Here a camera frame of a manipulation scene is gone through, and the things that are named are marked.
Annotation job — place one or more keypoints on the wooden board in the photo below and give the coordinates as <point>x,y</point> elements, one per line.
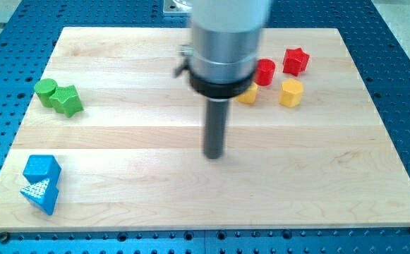
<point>132,159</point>

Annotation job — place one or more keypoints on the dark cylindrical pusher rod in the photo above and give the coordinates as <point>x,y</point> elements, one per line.
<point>215,124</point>

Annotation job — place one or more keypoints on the yellow block behind arm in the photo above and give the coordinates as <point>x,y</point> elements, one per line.
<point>249,96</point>

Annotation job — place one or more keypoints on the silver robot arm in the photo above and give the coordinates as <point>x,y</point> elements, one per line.
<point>222,56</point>

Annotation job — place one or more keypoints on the red cylinder block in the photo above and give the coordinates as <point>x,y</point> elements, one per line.
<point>264,72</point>

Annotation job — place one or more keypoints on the green cylinder block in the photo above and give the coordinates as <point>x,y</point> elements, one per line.
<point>44,89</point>

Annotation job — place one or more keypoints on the green star block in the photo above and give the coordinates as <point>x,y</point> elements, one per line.
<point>66,100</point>

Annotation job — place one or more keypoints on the blue triangle block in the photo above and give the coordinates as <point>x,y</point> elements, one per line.
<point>42,194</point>

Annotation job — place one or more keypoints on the yellow hexagon block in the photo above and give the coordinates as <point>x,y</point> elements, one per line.
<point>290,93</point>

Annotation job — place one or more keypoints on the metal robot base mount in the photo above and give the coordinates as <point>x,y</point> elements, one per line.
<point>177,7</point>

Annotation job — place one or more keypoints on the red star block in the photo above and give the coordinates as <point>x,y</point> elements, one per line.
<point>295,61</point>

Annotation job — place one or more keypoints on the blue cube block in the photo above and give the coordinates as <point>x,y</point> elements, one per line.
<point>40,167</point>

